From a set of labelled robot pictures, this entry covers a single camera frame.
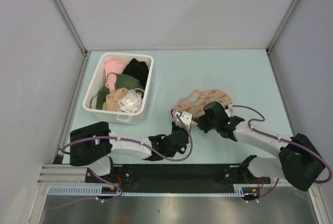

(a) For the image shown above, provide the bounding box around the white cable duct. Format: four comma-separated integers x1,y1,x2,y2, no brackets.
48,185,259,197

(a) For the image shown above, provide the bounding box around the green bra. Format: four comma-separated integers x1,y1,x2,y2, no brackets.
89,74,144,110

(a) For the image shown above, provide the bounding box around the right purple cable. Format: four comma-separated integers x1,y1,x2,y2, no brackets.
230,104,333,204

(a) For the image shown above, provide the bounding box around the floral mesh laundry bag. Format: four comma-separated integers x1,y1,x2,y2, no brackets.
171,89,233,126

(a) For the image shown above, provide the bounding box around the black garment in bin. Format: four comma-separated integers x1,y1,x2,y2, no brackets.
122,58,149,88

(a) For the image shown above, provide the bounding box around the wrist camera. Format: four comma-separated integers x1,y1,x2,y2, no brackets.
224,104,233,117
175,111,193,129

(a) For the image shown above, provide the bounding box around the white bra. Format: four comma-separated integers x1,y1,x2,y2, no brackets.
117,88,145,122

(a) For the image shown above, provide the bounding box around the aluminium frame rail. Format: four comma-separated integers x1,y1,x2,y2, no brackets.
37,164,87,185

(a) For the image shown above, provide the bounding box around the white plastic bin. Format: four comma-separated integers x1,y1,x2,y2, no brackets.
82,52,154,125

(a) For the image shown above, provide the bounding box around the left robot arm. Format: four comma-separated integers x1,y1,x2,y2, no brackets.
62,121,190,182

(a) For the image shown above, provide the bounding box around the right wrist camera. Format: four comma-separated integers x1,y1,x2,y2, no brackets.
224,104,233,117

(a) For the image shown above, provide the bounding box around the beige bra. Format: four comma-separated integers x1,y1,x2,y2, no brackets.
102,88,129,112

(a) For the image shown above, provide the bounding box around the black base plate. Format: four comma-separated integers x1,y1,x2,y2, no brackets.
85,163,261,196

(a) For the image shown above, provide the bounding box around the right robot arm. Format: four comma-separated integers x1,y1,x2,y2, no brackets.
196,102,332,191

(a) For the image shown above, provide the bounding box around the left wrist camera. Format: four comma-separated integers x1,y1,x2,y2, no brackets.
175,111,193,129

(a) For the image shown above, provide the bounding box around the pink garment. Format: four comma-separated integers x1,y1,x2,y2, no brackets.
104,60,129,92

